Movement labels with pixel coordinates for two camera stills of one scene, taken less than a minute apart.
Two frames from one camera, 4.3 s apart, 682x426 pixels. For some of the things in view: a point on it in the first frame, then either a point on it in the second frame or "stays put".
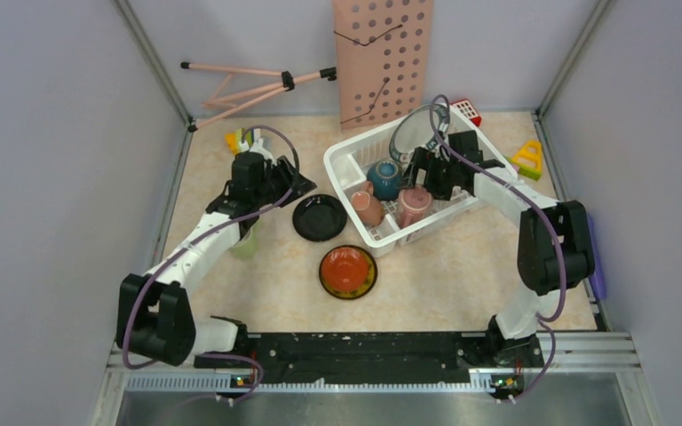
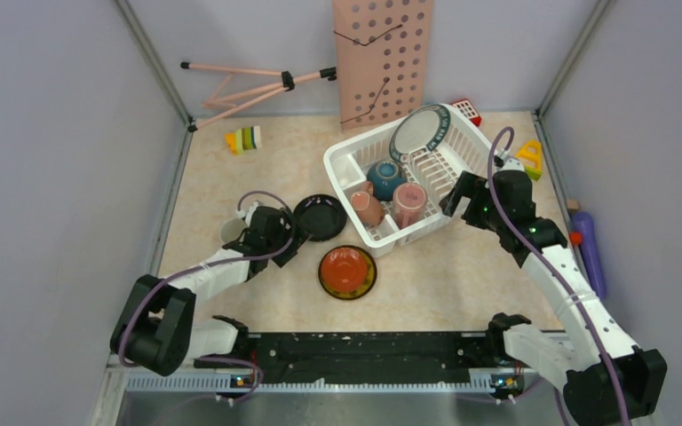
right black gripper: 421,161 -> 471,185
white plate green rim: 421,127 stays put
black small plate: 320,217 stays put
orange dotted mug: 368,206 stays put
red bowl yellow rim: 348,272 stays put
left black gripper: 300,185 -> 283,257
